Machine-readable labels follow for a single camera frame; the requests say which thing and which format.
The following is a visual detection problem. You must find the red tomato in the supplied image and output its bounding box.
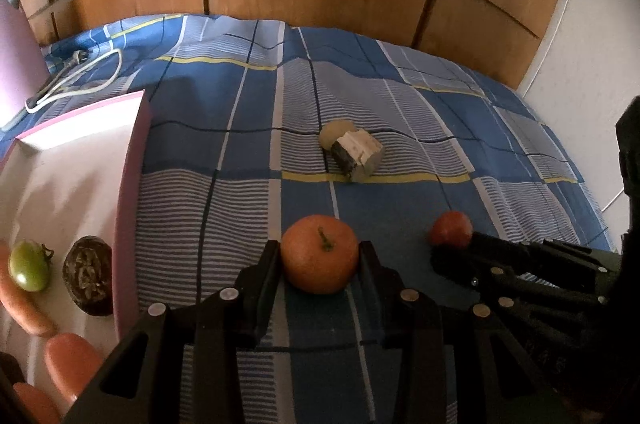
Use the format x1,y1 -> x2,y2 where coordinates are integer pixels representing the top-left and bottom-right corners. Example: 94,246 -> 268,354
428,211 -> 474,248

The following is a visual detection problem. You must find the carrot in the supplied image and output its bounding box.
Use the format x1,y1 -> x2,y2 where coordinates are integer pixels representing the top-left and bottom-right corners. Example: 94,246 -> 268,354
0,241 -> 58,337

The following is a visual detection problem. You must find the dark brown avocado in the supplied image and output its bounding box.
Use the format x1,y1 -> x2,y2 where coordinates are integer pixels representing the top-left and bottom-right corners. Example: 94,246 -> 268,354
62,235 -> 113,317

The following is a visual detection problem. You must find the white power cable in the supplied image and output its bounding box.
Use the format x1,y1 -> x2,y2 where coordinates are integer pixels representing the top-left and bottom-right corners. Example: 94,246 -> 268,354
25,49 -> 123,114

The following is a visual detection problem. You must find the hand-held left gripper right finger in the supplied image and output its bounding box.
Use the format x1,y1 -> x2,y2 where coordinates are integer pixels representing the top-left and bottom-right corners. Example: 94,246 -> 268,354
359,241 -> 566,424

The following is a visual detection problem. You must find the cut wooden log piece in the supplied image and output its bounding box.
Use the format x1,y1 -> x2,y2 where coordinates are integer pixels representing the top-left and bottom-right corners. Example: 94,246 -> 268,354
331,129 -> 386,184

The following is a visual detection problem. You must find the pale yellow potato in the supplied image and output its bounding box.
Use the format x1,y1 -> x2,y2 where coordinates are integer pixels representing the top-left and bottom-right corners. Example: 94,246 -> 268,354
319,119 -> 357,152

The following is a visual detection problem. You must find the pink electric kettle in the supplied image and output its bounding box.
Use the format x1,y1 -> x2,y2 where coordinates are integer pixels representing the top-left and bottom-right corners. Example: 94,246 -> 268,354
0,0 -> 51,125

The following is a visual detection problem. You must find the pink tray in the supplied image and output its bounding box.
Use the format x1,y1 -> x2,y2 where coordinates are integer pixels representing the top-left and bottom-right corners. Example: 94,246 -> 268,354
0,89 -> 153,424

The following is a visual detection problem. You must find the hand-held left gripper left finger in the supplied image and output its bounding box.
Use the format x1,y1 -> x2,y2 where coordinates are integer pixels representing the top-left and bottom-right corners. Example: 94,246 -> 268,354
62,240 -> 281,424

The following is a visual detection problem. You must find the blue checked blanket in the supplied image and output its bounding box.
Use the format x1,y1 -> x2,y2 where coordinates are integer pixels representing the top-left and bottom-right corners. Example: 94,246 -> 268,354
0,14 -> 618,424

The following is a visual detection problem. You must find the green tomato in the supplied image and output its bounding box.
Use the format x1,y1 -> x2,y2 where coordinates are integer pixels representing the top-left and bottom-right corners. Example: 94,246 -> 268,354
7,240 -> 53,293

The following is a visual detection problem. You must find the orange with green stem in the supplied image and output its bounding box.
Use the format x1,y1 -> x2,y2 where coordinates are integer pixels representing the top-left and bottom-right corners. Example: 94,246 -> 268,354
280,214 -> 361,295

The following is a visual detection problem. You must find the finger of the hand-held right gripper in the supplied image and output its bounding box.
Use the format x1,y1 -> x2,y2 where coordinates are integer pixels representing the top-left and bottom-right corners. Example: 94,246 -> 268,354
430,245 -> 607,326
470,230 -> 621,279

